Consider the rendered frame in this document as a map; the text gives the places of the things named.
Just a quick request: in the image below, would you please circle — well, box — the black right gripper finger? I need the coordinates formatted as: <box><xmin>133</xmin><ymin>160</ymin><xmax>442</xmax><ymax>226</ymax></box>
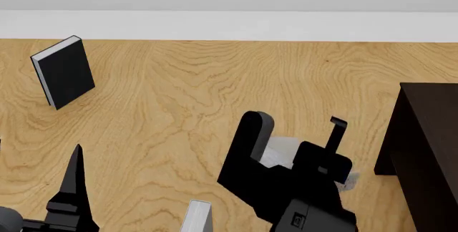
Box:
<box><xmin>317</xmin><ymin>115</ymin><xmax>349</xmax><ymax>175</ymax></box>
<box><xmin>217</xmin><ymin>110</ymin><xmax>295</xmax><ymax>198</ymax></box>

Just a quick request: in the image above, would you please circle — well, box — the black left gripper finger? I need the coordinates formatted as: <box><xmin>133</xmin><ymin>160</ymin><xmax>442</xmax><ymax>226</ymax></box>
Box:
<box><xmin>45</xmin><ymin>143</ymin><xmax>101</xmax><ymax>232</ymax></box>
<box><xmin>180</xmin><ymin>199</ymin><xmax>215</xmax><ymax>232</ymax></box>

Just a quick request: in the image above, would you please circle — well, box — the black book with white pages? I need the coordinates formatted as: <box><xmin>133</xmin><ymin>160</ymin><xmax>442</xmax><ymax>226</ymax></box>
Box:
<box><xmin>259</xmin><ymin>135</ymin><xmax>361</xmax><ymax>191</ymax></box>

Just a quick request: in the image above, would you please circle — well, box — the dark brown wooden cabinet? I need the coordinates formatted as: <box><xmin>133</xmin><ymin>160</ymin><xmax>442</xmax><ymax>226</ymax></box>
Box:
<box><xmin>374</xmin><ymin>82</ymin><xmax>458</xmax><ymax>232</ymax></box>

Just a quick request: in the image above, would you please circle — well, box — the black hardcover book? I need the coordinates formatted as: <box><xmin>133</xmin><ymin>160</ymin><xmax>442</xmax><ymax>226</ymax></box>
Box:
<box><xmin>29</xmin><ymin>34</ymin><xmax>97</xmax><ymax>111</ymax></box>

